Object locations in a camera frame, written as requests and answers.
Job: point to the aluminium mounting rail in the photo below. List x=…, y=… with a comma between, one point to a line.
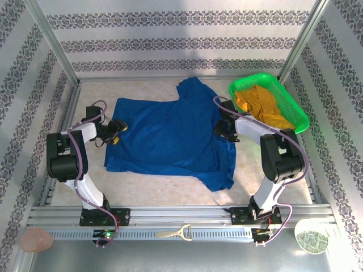
x=175, y=214

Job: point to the green plastic mesh basket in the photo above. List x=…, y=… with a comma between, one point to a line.
x=295, y=113

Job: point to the blue t-shirt with print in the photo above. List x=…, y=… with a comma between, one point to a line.
x=170, y=136

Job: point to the right control board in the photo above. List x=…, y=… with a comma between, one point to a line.
x=261, y=233

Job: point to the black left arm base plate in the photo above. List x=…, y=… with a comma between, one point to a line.
x=123, y=216

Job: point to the yellow cloth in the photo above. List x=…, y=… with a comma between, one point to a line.
x=263, y=107

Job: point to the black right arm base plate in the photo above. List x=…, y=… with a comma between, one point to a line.
x=239, y=215

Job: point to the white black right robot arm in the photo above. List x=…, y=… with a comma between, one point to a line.
x=283, y=158

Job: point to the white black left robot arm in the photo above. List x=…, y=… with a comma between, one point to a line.
x=65, y=158

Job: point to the green patterned white bowl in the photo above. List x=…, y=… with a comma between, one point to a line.
x=310, y=238

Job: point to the aluminium frame post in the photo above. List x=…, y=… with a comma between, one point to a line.
x=51, y=39
x=300, y=39

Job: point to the left control board green light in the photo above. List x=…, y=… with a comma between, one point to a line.
x=106, y=234

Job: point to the beige vegetable peeler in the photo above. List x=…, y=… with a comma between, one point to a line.
x=170, y=234

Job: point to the pink plastic cup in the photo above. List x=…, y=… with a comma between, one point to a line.
x=37, y=241

